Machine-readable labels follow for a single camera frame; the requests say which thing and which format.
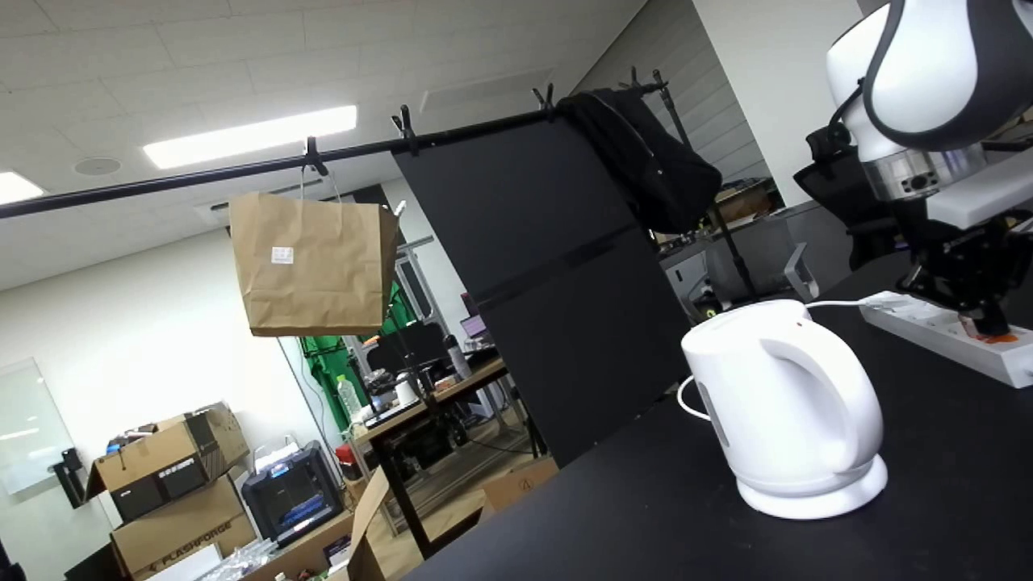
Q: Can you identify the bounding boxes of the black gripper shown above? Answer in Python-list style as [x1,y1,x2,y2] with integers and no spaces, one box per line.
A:
[899,200,1033,338]

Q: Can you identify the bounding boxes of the white power strip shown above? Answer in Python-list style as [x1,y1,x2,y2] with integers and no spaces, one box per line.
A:
[858,292,1033,390]

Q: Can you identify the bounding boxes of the white electric kettle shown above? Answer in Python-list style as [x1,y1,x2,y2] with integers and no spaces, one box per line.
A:
[674,301,889,520]

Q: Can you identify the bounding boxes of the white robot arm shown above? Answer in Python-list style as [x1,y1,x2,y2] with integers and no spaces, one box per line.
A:
[826,0,1033,336]

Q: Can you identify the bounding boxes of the black office chair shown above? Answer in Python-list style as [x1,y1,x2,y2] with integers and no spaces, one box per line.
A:
[793,123,899,269]

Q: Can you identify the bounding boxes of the black hanging bag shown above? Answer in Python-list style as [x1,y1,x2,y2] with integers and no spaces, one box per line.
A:
[559,92,723,232]

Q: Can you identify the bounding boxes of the black backdrop panel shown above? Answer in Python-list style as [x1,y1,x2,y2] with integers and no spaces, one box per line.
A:
[396,121,688,464]

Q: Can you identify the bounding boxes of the wooden desk with black legs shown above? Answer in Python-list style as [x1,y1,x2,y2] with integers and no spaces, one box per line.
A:
[359,358,511,560]

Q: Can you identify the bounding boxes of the open cardboard box flap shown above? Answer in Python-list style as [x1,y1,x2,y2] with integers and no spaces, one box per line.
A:
[326,468,391,581]

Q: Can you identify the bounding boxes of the green cloth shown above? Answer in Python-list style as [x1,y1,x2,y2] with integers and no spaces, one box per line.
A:
[300,283,418,433]

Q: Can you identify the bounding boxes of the brown paper bag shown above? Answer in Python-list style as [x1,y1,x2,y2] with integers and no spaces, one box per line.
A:
[228,193,396,336]

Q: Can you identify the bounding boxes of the black horizontal pole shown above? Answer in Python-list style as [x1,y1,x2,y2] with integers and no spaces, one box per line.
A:
[0,80,671,222]

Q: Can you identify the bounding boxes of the black 3d printer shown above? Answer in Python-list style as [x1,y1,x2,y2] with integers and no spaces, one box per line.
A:
[241,441,342,550]

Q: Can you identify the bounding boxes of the upper cardboard box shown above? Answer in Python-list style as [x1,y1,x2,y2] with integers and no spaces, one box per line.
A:
[86,405,250,524]

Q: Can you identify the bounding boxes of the cardboard box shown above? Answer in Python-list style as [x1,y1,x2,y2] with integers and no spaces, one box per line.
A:
[112,478,255,578]
[86,405,250,524]

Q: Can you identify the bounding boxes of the lower cardboard box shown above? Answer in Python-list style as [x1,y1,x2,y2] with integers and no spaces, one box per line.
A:
[112,478,255,578]

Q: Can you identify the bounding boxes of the white power strip cable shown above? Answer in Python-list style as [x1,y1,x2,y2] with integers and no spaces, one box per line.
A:
[805,296,867,315]

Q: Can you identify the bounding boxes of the white kettle cable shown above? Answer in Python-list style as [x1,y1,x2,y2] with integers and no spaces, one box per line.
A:
[674,370,718,425]

